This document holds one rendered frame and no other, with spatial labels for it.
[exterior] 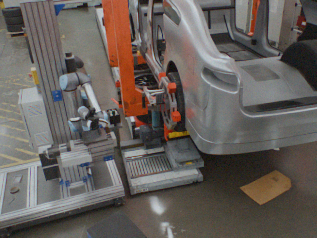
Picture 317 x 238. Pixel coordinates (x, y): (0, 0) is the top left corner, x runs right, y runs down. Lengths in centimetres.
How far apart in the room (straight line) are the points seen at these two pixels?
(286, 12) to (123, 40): 486
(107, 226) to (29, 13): 183
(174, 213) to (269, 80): 176
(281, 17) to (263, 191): 487
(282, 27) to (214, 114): 545
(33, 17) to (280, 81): 256
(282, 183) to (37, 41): 286
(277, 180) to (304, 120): 121
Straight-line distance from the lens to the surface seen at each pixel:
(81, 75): 271
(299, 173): 400
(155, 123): 359
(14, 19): 1133
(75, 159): 292
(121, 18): 349
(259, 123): 255
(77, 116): 284
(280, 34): 776
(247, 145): 271
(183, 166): 362
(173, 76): 327
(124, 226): 275
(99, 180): 344
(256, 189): 363
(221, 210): 334
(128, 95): 376
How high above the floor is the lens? 236
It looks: 29 degrees down
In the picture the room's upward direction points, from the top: 3 degrees counter-clockwise
